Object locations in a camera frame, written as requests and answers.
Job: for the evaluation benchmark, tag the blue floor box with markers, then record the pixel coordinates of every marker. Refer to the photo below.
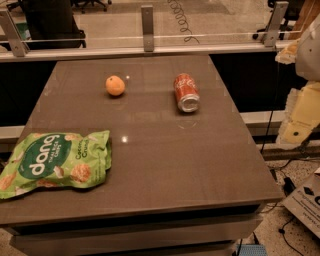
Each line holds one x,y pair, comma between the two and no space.
251,250

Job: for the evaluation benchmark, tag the green dang chips bag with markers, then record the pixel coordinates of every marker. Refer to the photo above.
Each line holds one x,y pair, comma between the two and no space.
55,160

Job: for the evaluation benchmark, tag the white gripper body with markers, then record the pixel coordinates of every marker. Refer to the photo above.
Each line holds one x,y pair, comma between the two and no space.
309,55

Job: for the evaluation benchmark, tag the black power adapter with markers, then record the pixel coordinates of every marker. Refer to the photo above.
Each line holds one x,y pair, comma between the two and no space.
288,186

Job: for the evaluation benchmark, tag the glass barrier panel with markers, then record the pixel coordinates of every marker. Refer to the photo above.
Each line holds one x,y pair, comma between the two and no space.
118,23

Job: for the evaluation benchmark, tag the middle metal rail bracket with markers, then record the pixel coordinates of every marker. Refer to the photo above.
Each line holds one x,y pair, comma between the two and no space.
147,27

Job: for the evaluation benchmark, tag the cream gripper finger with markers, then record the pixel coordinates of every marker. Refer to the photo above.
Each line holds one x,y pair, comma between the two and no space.
302,115
288,54

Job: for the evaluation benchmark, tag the black office chair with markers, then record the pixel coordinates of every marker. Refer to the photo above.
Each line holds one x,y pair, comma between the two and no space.
51,25

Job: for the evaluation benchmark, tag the left metal rail bracket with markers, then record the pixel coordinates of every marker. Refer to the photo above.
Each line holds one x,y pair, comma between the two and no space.
18,47

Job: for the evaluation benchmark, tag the grey printed floor sign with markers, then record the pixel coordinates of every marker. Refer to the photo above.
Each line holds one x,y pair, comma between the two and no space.
304,203

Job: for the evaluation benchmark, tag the grey table drawer cabinet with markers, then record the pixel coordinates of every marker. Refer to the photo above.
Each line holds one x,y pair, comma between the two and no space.
194,233

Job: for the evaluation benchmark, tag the red coke can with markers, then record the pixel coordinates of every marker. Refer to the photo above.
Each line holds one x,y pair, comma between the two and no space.
186,93

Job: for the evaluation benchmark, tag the orange fruit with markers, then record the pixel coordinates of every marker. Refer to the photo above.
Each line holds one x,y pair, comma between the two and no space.
115,86

